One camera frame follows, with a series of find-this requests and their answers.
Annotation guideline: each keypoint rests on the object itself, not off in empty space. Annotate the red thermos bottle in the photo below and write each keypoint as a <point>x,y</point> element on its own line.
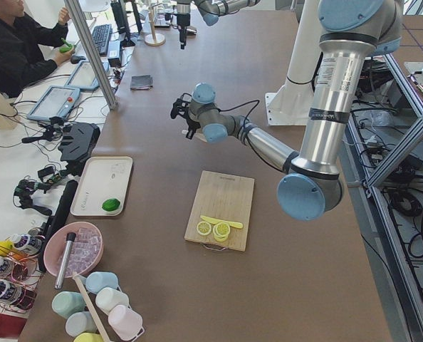
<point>11,326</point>

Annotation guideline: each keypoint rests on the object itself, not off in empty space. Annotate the teach pendant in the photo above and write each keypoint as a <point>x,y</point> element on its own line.
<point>83,77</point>
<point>57,101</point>

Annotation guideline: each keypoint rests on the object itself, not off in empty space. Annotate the aluminium frame post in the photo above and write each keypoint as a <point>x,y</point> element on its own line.
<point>84,34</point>

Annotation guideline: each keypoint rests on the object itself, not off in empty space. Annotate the white wire cup rack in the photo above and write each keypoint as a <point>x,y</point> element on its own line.
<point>127,323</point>

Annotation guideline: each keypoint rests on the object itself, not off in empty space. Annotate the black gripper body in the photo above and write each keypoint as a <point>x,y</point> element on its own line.
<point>182,18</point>
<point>192,123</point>

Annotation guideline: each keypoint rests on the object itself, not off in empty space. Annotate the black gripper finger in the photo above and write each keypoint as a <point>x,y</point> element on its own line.
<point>192,128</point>
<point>183,38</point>

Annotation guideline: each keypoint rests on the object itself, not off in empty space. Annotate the pink bowl with ice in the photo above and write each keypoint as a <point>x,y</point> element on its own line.
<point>86,252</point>

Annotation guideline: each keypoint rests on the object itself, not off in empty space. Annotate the wooden cup tree stand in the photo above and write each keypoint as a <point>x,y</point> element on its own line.
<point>152,38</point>

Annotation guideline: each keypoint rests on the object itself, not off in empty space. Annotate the green lime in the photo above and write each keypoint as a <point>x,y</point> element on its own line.
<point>111,204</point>

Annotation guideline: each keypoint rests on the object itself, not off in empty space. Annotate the cream rabbit tray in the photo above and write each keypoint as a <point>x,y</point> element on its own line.
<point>103,177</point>

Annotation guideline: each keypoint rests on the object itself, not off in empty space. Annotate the black keyboard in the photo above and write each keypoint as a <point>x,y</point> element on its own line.
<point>101,36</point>

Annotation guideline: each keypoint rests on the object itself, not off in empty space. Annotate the upper teach pendant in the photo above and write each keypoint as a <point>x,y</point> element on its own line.
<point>83,77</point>

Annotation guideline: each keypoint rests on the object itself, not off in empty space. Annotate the light blue cup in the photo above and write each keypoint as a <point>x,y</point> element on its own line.
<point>98,280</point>

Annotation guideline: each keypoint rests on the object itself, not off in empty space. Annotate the pale grey cup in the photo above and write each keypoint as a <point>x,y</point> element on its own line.
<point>80,322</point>

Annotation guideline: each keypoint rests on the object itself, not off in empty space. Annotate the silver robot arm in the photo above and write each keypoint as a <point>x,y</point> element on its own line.
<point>210,11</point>
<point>350,31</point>

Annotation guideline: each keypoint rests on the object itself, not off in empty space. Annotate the steel muddler with black tip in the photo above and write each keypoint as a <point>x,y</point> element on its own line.
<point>70,238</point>

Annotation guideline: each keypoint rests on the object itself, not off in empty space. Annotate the pink cup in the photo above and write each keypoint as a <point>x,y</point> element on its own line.
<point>126,323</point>

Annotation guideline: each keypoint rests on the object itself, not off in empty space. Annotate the yellow cup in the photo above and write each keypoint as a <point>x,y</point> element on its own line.
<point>88,337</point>

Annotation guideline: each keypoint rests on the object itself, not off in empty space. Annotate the bamboo cutting board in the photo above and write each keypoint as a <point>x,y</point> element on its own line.
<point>225,197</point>

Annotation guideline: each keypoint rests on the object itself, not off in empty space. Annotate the cream white cup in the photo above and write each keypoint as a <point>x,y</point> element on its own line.
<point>108,298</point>

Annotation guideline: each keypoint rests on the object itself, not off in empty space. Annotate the person in black jacket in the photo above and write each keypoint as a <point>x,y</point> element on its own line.
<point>21,60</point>

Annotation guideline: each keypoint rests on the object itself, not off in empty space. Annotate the wooden rack handle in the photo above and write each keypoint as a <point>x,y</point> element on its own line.
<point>91,308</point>

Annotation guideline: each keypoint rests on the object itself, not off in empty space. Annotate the black angular stand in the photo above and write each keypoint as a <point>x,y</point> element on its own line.
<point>78,142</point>

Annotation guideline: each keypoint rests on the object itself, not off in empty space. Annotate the lower teach pendant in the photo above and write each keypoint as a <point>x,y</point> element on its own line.
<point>57,101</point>

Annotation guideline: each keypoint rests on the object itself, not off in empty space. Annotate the grey folded cloth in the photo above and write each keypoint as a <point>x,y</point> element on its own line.
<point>143,82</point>

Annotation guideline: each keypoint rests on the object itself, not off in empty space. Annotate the mint green cup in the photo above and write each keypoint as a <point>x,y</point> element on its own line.
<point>67,303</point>

